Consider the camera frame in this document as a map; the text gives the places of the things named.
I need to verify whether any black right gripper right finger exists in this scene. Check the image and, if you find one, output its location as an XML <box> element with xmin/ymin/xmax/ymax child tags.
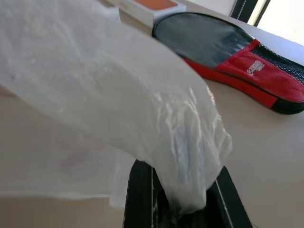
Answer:
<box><xmin>190</xmin><ymin>165</ymin><xmax>254</xmax><ymax>228</ymax></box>

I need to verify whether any white box with orange lid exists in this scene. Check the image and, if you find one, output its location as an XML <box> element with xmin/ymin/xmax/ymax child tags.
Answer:
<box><xmin>104</xmin><ymin>0</ymin><xmax>186</xmax><ymax>37</ymax></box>

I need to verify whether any black chair with white stitching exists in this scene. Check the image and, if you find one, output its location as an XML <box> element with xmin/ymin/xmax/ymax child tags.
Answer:
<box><xmin>229</xmin><ymin>0</ymin><xmax>272</xmax><ymax>25</ymax></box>

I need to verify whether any translucent white plastic bag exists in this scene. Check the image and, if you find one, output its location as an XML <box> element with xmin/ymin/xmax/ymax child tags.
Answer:
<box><xmin>0</xmin><ymin>0</ymin><xmax>233</xmax><ymax>215</ymax></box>

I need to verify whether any red black paddle case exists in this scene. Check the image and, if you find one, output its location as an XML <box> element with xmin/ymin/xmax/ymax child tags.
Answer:
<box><xmin>151</xmin><ymin>11</ymin><xmax>304</xmax><ymax>115</ymax></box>

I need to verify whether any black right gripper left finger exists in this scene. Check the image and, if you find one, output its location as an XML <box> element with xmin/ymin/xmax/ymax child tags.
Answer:
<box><xmin>121</xmin><ymin>158</ymin><xmax>181</xmax><ymax>228</ymax></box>

